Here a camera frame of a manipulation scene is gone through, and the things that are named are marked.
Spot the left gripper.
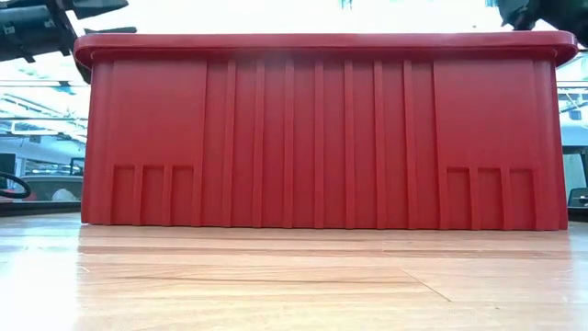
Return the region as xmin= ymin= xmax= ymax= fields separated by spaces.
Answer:
xmin=0 ymin=0 xmax=138 ymax=64

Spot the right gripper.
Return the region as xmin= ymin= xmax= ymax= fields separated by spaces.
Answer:
xmin=495 ymin=0 xmax=588 ymax=48

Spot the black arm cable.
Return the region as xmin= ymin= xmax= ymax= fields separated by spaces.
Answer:
xmin=0 ymin=170 xmax=33 ymax=200

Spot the red plastic bin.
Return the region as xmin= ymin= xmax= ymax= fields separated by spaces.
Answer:
xmin=73 ymin=29 xmax=579 ymax=231

